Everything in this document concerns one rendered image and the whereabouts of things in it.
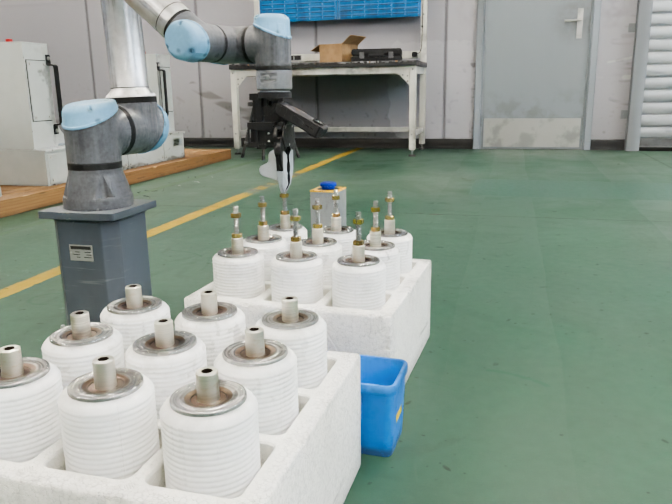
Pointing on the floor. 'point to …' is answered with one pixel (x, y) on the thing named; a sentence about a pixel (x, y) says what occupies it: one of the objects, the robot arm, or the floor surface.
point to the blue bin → (381, 403)
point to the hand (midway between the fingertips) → (286, 186)
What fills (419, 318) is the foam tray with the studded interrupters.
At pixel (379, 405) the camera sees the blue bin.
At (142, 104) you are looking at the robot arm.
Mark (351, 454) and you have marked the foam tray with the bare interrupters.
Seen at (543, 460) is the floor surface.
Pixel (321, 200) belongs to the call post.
